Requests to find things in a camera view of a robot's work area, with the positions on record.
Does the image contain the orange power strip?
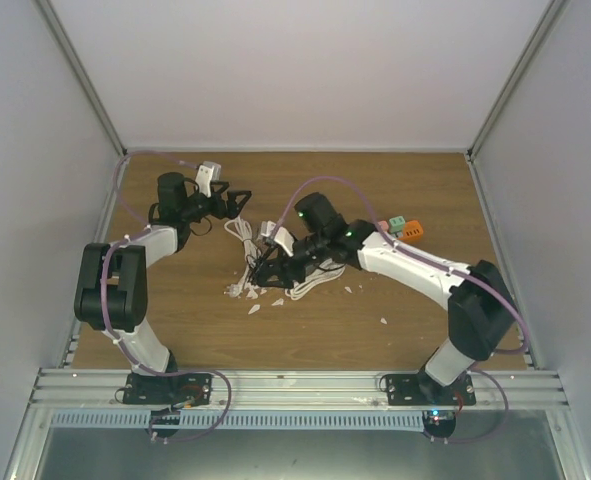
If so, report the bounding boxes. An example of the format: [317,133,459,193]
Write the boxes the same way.
[396,220,424,244]

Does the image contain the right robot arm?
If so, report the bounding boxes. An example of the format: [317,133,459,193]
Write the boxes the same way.
[251,192,517,405]

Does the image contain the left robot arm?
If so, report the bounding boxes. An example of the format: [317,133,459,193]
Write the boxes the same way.
[74,162,252,404]

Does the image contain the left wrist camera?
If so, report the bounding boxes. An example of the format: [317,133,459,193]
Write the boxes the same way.
[195,161,221,198]

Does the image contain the black power adapter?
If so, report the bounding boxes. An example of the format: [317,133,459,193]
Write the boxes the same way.
[246,246,277,276]

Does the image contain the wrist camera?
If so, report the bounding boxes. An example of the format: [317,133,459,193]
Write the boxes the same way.
[195,161,221,198]
[260,221,295,257]

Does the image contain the white teal-strip cable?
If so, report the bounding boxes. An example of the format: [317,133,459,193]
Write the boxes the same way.
[223,215,266,300]

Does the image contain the green charger plug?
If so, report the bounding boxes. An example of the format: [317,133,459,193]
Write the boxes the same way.
[388,216,406,238]

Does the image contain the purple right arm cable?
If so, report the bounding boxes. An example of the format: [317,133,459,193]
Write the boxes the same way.
[279,175,530,446]

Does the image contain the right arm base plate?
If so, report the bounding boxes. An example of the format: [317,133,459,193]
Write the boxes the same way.
[378,370,477,407]

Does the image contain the aluminium front rail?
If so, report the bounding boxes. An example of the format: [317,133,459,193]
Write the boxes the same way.
[30,369,569,431]

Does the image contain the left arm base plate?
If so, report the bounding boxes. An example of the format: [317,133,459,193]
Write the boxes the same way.
[120,373,213,406]

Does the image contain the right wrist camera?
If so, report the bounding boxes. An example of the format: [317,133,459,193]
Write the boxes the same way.
[260,221,295,257]

